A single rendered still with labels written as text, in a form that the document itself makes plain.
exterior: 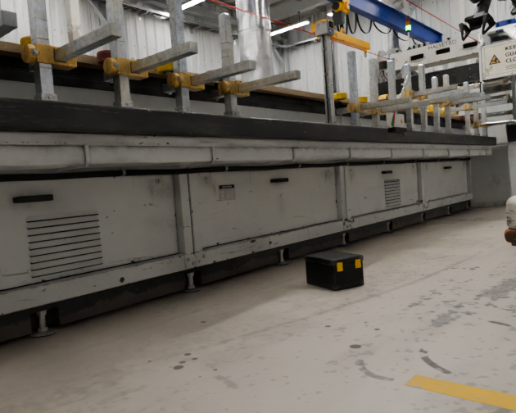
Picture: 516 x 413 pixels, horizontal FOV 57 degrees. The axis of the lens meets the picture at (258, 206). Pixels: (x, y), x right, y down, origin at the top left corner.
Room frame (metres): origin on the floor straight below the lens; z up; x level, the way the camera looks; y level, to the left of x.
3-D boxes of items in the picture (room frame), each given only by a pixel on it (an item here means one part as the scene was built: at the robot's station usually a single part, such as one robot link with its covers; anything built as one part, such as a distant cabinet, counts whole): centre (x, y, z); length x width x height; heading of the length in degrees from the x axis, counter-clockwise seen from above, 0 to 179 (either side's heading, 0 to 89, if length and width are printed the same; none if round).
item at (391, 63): (3.05, -0.90, 0.90); 0.04 x 0.04 x 0.48; 49
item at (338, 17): (7.86, -1.57, 2.95); 0.34 x 0.26 x 0.49; 139
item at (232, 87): (1.93, 0.06, 0.81); 0.14 x 0.06 x 0.05; 139
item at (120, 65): (1.55, 0.39, 0.83); 0.14 x 0.06 x 0.05; 139
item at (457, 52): (5.41, -2.20, 0.95); 1.65 x 0.70 x 1.90; 49
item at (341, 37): (7.86, -1.57, 2.65); 1.71 x 0.09 x 0.32; 139
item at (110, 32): (1.32, 0.47, 0.83); 0.43 x 0.03 x 0.04; 49
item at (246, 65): (1.70, 0.15, 0.81); 0.43 x 0.03 x 0.04; 49
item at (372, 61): (2.86, -0.74, 0.87); 0.04 x 0.04 x 0.48; 49
